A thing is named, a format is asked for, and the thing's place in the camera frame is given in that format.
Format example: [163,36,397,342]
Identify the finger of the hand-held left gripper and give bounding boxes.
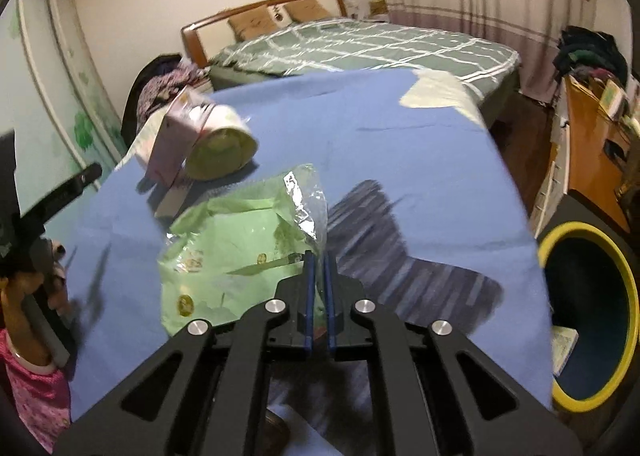
[17,162,104,229]

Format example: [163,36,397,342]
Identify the person's left hand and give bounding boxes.
[0,268,53,367]

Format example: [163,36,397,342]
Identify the light green cup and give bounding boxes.
[185,103,258,182]

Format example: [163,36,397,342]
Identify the yellow rimmed trash bin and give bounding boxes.
[537,221,640,412]

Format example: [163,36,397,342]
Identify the blue printed tablecloth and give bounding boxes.
[65,67,553,456]

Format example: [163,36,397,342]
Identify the wooden desk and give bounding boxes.
[530,76,640,237]

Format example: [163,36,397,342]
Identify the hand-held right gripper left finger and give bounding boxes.
[55,250,321,456]

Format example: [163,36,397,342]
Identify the sliding wardrobe door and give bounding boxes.
[0,0,126,177]

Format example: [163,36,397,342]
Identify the brown pillow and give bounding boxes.
[282,0,333,24]
[227,6,281,42]

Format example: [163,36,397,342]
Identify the green checked duvet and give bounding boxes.
[207,18,521,87]

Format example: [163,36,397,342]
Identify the wooden bed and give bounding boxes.
[180,0,521,102]

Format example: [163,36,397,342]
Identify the green white book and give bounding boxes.
[597,83,626,119]

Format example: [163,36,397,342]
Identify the pile of dark clothes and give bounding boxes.
[555,26,628,87]

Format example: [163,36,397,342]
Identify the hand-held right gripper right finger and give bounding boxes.
[322,250,583,456]

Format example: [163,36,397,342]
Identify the green plastic bag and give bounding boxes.
[156,162,331,337]

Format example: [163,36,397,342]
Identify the pink milk carton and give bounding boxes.
[137,85,218,187]

